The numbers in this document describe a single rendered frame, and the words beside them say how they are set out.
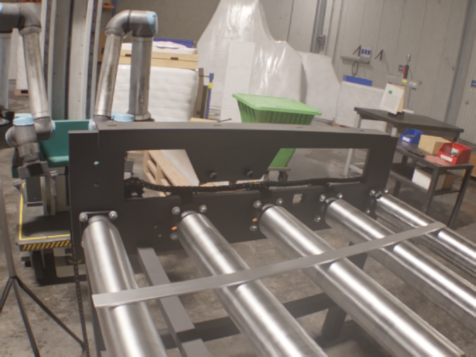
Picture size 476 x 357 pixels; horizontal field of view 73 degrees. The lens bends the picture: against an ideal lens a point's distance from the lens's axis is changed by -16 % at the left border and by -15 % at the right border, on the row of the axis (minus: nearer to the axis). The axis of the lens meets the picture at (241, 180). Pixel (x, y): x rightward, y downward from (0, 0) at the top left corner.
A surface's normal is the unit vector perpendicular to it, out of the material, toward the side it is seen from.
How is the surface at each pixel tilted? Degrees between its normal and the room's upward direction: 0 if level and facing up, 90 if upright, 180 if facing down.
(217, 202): 90
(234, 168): 90
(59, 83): 90
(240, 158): 90
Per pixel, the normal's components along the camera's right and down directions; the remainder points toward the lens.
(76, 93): 0.49, 0.37
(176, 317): 0.13, -0.93
